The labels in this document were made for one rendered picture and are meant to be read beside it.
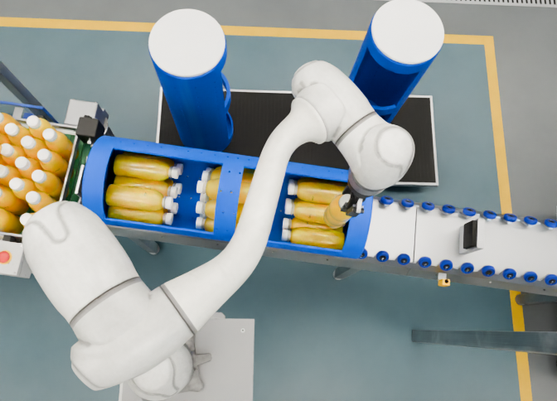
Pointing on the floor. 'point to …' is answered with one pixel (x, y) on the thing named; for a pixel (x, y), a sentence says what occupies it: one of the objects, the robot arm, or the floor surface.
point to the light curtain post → (491, 340)
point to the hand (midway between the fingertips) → (349, 199)
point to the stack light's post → (16, 86)
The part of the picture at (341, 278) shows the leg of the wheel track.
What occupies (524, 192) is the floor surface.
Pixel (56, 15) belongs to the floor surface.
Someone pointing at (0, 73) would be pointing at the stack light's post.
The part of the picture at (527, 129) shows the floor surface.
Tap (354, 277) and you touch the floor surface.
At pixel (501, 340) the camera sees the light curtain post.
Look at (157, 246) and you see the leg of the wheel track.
